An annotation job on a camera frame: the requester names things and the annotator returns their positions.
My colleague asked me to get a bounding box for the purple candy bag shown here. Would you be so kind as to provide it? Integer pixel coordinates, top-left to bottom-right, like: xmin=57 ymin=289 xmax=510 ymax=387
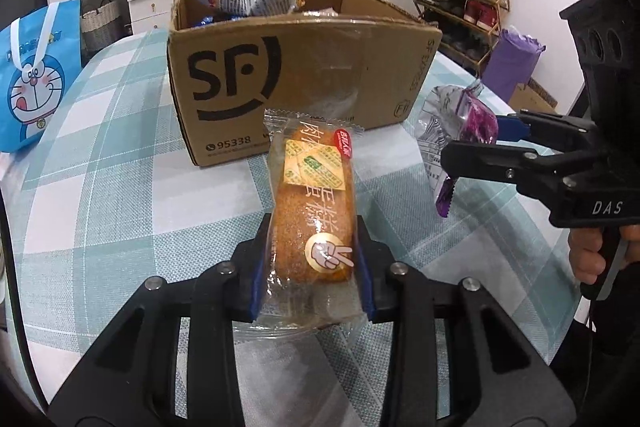
xmin=414 ymin=80 xmax=498 ymax=218

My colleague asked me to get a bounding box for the orange bread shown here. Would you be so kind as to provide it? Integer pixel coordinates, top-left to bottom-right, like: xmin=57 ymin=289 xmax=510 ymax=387
xmin=257 ymin=109 xmax=361 ymax=335

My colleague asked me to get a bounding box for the right hand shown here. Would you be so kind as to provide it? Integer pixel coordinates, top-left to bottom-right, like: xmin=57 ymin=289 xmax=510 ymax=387
xmin=566 ymin=223 xmax=640 ymax=285

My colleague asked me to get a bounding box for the small cardboard box on floor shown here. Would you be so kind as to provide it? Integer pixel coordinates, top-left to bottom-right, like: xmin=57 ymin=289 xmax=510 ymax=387
xmin=509 ymin=78 xmax=558 ymax=113

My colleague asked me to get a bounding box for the brown SF cardboard box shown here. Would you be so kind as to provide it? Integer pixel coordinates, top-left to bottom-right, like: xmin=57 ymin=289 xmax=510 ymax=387
xmin=167 ymin=0 xmax=442 ymax=167

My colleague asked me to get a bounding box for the checkered teal tablecloth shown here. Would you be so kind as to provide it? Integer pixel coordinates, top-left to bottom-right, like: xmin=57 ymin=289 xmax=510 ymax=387
xmin=1 ymin=30 xmax=579 ymax=426

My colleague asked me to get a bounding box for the woven basket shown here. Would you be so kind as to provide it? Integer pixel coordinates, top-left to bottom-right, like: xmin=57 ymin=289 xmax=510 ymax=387
xmin=80 ymin=0 xmax=124 ymax=54

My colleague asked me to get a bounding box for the blue Doraemon tote bag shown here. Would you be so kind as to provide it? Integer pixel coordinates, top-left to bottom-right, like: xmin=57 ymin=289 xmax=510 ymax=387
xmin=0 ymin=0 xmax=81 ymax=153

